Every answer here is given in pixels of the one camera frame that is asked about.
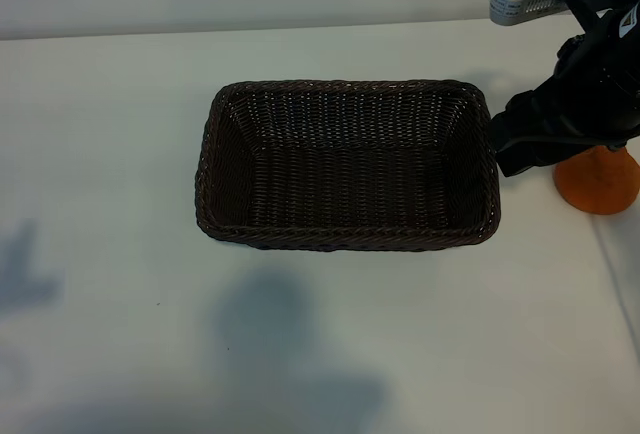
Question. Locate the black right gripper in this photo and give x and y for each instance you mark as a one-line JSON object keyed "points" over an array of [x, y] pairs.
{"points": [[580, 106]]}

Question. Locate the orange fruit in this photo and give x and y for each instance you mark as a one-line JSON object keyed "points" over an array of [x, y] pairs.
{"points": [[595, 189]]}

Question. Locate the dark brown woven basket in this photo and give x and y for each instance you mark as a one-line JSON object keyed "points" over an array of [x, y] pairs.
{"points": [[350, 184]]}

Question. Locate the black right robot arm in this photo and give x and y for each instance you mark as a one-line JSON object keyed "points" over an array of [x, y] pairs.
{"points": [[625, 54]]}

